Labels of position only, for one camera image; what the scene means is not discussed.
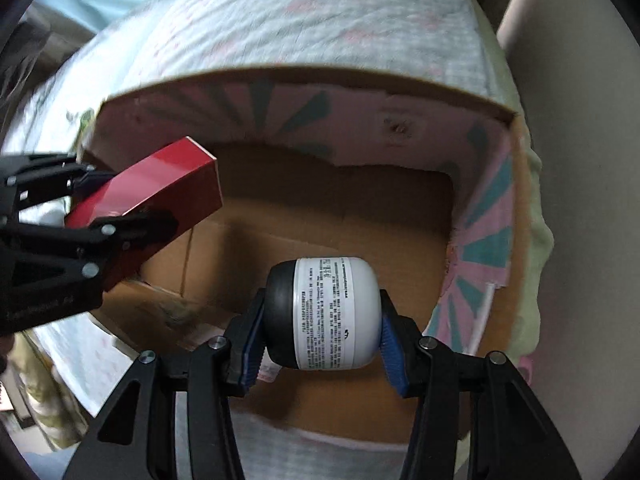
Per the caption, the checkered floral bed sheet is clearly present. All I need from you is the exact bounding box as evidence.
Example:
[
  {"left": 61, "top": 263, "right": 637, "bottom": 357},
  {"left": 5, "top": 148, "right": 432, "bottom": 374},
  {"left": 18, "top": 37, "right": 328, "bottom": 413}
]
[{"left": 2, "top": 0, "right": 505, "bottom": 413}]

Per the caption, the black lid white jar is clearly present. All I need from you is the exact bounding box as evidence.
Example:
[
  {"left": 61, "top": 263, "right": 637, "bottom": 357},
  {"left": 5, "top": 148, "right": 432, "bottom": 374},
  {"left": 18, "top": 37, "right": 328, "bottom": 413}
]
[{"left": 262, "top": 257, "right": 382, "bottom": 370}]

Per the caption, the red rectangular box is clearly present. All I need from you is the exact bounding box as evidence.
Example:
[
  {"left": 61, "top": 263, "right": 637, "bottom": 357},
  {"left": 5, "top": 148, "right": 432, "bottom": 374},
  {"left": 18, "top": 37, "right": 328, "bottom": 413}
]
[{"left": 65, "top": 136, "right": 222, "bottom": 292}]

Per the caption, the green mattress cover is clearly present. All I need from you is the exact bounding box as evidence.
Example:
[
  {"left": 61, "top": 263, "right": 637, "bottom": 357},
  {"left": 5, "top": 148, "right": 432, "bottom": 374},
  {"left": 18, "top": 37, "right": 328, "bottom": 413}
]
[{"left": 470, "top": 0, "right": 557, "bottom": 376}]

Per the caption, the cardboard box with pink lining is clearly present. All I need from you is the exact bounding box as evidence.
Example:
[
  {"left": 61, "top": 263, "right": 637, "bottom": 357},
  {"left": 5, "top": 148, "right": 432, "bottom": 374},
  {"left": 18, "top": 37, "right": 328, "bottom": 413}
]
[{"left": 74, "top": 65, "right": 536, "bottom": 446}]

